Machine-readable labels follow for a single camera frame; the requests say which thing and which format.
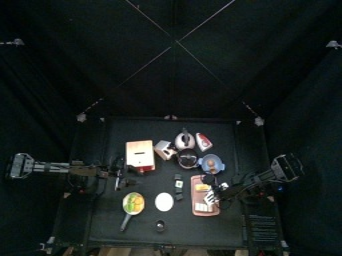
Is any pink plastic tray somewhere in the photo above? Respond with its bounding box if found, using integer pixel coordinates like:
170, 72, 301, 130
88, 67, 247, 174
190, 174, 222, 218

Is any yellow toy food slice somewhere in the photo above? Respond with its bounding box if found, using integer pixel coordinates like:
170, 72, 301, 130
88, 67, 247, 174
131, 194, 146, 209

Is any green toy food piece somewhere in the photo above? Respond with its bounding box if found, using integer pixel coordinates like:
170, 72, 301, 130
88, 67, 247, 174
123, 196, 138, 214

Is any light blue bowl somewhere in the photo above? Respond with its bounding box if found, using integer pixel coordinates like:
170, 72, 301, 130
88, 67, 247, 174
198, 153, 227, 175

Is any white round plate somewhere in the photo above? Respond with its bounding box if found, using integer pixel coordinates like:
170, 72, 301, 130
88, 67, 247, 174
154, 192, 175, 213

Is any white shaker holder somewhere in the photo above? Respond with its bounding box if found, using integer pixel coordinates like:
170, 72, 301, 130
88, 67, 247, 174
153, 139, 178, 162

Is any dark round cup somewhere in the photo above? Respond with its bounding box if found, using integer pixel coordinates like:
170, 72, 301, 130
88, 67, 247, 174
175, 148, 202, 170

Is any white toy frying pan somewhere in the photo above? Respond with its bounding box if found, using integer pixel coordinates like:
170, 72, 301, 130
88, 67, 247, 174
118, 191, 147, 233

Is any black panel with white text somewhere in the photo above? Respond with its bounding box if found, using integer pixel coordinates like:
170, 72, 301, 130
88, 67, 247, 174
243, 199, 286, 249

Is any silver toy kettle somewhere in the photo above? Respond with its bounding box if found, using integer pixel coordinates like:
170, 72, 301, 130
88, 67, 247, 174
174, 127, 198, 151

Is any white and red toy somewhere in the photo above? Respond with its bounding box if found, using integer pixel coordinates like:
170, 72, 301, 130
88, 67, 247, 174
195, 132, 215, 153

